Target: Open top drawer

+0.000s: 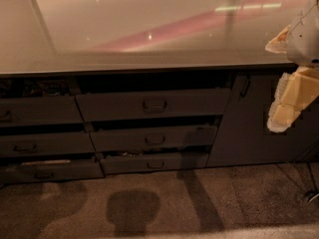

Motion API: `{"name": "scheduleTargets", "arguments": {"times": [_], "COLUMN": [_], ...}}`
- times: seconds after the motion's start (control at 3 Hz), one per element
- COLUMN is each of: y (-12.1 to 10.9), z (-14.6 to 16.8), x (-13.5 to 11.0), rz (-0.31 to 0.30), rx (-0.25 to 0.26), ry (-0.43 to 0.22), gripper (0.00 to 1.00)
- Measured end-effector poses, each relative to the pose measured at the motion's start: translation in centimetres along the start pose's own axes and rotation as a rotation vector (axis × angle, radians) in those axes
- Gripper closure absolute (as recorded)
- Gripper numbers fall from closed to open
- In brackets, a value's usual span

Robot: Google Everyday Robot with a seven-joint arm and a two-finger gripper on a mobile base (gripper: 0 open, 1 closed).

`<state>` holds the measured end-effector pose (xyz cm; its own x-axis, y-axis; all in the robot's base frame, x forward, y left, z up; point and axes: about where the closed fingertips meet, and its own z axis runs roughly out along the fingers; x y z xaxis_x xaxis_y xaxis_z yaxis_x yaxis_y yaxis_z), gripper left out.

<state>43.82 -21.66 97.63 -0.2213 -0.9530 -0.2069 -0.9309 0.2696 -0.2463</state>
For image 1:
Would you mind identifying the dark cabinet door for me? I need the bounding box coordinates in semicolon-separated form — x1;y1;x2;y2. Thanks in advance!
207;74;319;167

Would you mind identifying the dark drawer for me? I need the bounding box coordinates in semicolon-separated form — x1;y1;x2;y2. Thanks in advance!
76;89;230;121
91;124;217;151
0;97;82;127
0;159;104;184
0;132;95;157
101;152;208;174

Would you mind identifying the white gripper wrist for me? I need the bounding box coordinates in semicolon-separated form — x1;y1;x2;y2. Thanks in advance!
265;0;319;132

